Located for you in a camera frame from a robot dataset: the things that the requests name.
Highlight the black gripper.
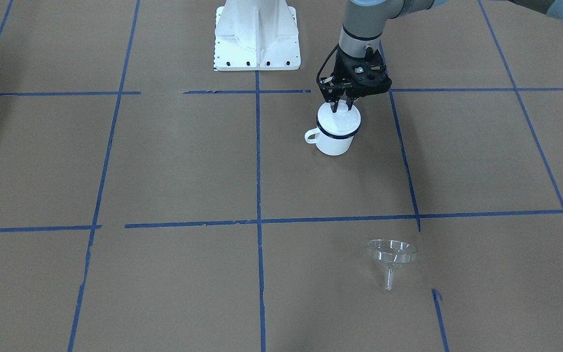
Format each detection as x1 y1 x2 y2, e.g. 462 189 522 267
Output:
328 45 392 113

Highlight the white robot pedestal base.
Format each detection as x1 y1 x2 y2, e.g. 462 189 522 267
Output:
213 0 302 71

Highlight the white enamel mug blue rim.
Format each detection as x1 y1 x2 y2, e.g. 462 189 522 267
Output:
304 125 360 156

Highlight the white ceramic lid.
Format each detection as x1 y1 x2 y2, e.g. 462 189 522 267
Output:
316 100 361 139

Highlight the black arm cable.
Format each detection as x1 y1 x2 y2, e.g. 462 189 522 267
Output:
317 44 341 84

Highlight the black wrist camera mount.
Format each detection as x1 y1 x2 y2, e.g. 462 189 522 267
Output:
316 75 335 94

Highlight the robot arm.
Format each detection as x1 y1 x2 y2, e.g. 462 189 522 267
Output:
316 0 519 111

